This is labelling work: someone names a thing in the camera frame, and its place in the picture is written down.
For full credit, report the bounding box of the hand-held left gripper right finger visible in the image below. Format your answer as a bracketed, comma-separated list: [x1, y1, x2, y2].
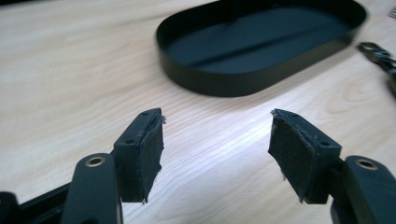
[267, 108, 344, 205]

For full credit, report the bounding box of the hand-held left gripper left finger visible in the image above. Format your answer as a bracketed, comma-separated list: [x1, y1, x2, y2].
[111, 107, 166, 205]

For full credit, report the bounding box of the black oval tray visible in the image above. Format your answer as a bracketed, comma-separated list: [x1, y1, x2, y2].
[155, 0, 368, 98]

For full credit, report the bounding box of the dark shiny metal object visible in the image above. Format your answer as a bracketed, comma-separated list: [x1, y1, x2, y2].
[357, 41, 396, 98]

